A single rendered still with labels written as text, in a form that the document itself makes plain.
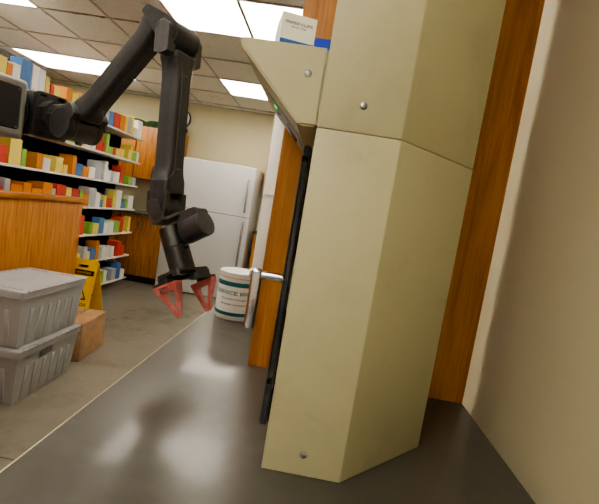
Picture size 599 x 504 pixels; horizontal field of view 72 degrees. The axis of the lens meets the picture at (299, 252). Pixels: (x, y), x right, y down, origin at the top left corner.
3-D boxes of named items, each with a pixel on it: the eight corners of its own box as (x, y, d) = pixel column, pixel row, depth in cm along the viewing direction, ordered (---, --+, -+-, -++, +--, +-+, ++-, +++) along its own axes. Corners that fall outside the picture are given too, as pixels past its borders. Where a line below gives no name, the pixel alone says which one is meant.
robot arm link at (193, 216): (172, 205, 102) (145, 202, 94) (208, 187, 97) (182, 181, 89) (185, 251, 100) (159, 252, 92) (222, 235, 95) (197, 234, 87)
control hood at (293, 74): (320, 161, 86) (328, 112, 85) (316, 126, 53) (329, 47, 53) (265, 152, 86) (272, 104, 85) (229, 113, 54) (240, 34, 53)
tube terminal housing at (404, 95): (399, 400, 89) (470, 28, 82) (441, 504, 56) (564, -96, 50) (283, 379, 90) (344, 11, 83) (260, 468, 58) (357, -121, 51)
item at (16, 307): (84, 324, 282) (89, 276, 279) (18, 352, 222) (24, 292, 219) (25, 313, 284) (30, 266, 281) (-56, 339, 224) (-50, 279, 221)
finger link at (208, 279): (225, 305, 98) (214, 267, 99) (205, 309, 91) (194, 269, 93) (203, 313, 101) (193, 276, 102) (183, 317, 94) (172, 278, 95)
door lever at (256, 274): (275, 335, 60) (278, 330, 63) (286, 271, 59) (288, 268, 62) (239, 328, 61) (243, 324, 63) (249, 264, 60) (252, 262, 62)
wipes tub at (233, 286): (257, 314, 140) (264, 271, 139) (250, 324, 127) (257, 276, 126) (219, 308, 141) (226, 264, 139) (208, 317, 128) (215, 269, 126)
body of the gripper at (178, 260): (210, 273, 97) (201, 243, 98) (179, 276, 88) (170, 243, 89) (189, 281, 100) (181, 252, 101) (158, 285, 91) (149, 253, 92)
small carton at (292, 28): (302, 73, 64) (309, 33, 64) (310, 63, 59) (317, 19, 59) (271, 65, 63) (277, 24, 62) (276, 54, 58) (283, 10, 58)
